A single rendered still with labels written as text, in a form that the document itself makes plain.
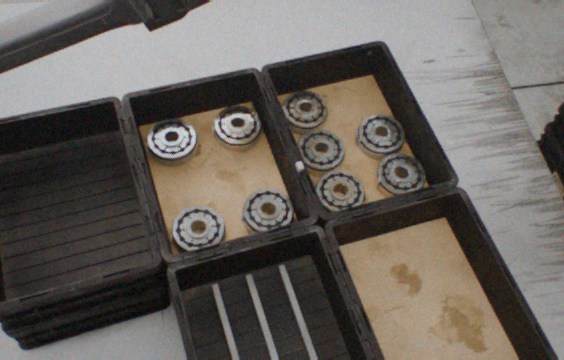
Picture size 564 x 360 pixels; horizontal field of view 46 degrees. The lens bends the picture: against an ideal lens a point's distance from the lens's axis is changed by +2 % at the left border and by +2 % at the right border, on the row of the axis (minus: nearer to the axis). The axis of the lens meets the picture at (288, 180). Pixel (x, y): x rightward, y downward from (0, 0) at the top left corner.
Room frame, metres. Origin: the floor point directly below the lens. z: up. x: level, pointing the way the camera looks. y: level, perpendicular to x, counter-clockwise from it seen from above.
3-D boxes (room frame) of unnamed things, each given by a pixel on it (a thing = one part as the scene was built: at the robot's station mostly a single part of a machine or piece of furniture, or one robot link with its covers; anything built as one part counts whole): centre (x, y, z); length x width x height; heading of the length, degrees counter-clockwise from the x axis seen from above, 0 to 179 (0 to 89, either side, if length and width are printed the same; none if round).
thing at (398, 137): (0.85, -0.19, 0.86); 0.10 x 0.10 x 0.01
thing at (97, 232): (0.56, 0.42, 0.87); 0.40 x 0.30 x 0.11; 25
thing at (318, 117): (0.89, -0.02, 0.86); 0.10 x 0.10 x 0.01
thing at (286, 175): (0.69, 0.15, 0.87); 0.40 x 0.30 x 0.11; 25
